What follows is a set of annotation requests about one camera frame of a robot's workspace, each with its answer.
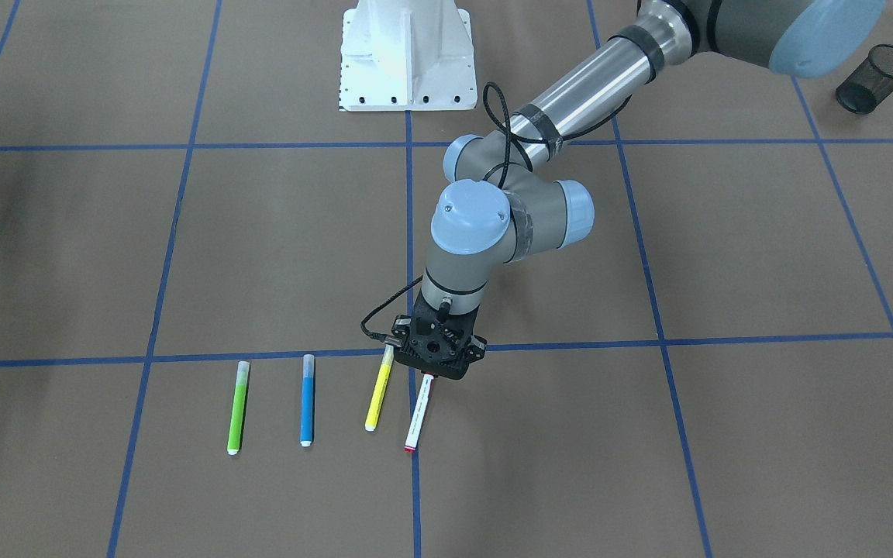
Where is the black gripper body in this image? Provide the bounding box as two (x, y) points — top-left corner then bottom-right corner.
(391, 301), (487, 379)

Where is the red white marker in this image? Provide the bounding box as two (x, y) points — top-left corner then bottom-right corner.
(404, 374), (436, 453)

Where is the blue highlighter pen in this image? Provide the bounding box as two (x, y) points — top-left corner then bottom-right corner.
(300, 353), (315, 448)

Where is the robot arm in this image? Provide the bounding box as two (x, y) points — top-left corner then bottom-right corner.
(373, 1), (885, 379)

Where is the yellow highlighter pen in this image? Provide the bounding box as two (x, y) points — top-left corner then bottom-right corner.
(363, 345), (395, 433)

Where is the green highlighter pen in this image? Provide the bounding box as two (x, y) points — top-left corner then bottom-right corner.
(226, 360), (250, 456)

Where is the black mesh pen cup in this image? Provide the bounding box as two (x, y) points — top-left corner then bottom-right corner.
(834, 43), (893, 115)

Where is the white camera stand base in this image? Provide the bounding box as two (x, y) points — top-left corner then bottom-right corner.
(338, 1), (478, 112)

